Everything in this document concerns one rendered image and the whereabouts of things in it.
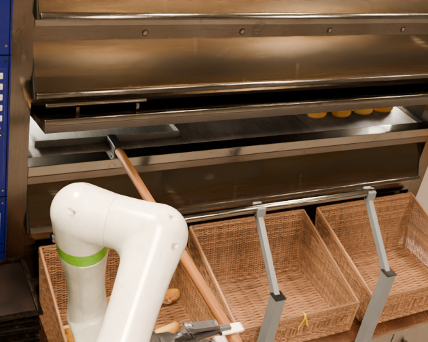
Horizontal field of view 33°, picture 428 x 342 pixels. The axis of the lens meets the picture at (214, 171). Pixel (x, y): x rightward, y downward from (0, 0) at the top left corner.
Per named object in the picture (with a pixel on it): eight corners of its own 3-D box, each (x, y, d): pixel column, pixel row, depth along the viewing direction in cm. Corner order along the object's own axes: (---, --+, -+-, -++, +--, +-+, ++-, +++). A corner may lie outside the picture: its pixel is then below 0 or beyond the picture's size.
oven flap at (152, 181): (27, 230, 251) (24, 175, 246) (413, 177, 333) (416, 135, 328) (30, 234, 247) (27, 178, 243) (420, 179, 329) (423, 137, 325)
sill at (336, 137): (22, 167, 244) (23, 158, 242) (420, 129, 327) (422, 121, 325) (27, 177, 240) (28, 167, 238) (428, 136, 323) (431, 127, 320)
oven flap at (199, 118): (44, 134, 217) (27, 113, 233) (470, 101, 299) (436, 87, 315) (44, 126, 216) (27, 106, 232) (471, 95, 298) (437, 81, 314)
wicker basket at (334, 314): (176, 277, 296) (186, 224, 282) (290, 256, 322) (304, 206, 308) (229, 363, 261) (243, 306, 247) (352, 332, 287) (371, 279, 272)
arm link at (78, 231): (100, 226, 138) (121, 179, 146) (37, 209, 139) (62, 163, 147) (102, 275, 152) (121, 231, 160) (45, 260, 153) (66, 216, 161)
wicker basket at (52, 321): (32, 302, 270) (35, 244, 256) (170, 279, 295) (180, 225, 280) (66, 401, 234) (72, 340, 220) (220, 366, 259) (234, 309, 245)
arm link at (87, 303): (64, 273, 151) (115, 260, 155) (51, 231, 158) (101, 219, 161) (73, 351, 179) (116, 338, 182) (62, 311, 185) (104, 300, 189)
